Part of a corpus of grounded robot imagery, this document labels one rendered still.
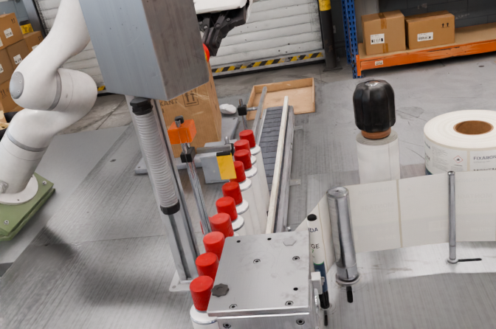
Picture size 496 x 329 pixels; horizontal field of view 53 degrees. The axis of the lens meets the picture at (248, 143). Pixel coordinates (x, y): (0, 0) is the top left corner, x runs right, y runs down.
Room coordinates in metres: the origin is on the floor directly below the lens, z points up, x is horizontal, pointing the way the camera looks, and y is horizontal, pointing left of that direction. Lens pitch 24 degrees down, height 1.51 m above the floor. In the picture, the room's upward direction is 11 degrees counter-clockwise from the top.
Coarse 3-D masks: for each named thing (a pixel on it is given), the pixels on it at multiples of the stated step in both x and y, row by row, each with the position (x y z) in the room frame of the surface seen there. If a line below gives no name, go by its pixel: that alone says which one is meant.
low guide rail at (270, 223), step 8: (288, 104) 1.67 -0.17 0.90; (280, 128) 1.42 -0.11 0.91; (280, 136) 1.35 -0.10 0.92; (280, 144) 1.30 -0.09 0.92; (280, 152) 1.25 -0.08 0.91; (280, 160) 1.22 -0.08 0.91; (272, 184) 1.07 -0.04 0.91; (272, 192) 1.04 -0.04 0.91; (272, 200) 1.00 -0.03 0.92; (272, 208) 0.97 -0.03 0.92; (272, 216) 0.93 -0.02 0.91; (272, 224) 0.91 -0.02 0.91; (272, 232) 0.89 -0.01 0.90
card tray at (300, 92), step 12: (264, 84) 2.04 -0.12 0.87; (276, 84) 2.03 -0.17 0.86; (288, 84) 2.02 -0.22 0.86; (300, 84) 2.01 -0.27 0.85; (312, 84) 2.00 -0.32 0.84; (252, 96) 1.97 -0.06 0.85; (276, 96) 1.96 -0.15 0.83; (288, 96) 1.93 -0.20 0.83; (300, 96) 1.90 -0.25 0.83; (312, 96) 1.88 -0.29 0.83; (264, 108) 1.84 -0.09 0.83; (300, 108) 1.76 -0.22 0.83; (312, 108) 1.74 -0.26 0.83
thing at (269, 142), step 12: (276, 108) 1.69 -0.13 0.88; (288, 108) 1.67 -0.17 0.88; (264, 120) 1.60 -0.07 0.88; (276, 120) 1.58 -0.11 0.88; (264, 132) 1.50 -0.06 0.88; (276, 132) 1.48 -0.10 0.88; (264, 144) 1.40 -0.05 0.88; (276, 144) 1.38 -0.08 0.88; (264, 156) 1.31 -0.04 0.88; (264, 168) 1.24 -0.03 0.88; (276, 216) 0.98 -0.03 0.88
